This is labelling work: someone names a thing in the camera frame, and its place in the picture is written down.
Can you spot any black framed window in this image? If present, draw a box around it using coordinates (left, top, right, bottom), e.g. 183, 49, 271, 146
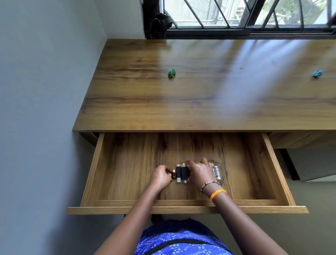
142, 0, 336, 40

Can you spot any black metal desk leg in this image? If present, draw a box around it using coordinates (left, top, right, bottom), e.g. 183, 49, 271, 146
274, 149, 300, 181

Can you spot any black bag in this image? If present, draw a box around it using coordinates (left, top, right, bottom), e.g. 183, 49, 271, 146
144, 12, 174, 39

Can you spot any person's right hand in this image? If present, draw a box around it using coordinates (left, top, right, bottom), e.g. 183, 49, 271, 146
185, 160, 220, 193

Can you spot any beaded bracelet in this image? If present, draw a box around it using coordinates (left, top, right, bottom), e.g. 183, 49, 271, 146
200, 180, 220, 194

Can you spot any blue patterned clothing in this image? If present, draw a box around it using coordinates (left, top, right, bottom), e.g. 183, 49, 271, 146
134, 219, 235, 255

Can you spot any wooden desk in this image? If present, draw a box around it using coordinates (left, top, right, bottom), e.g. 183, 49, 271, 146
72, 39, 336, 158

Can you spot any person's right forearm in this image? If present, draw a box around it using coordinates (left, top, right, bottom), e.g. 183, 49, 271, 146
207, 188, 289, 255

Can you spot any orange wristband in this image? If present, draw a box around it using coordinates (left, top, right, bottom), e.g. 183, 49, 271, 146
210, 189, 227, 202

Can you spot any wooden desk drawer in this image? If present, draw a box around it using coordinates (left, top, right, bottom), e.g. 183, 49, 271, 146
66, 132, 309, 215

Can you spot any person's left hand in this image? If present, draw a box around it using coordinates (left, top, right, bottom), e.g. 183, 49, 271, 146
148, 165, 174, 192

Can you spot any person's left forearm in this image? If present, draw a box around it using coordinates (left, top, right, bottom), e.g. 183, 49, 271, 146
94, 184, 165, 255

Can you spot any clear glass dish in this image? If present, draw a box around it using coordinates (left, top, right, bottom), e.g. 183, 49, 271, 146
199, 158, 226, 187

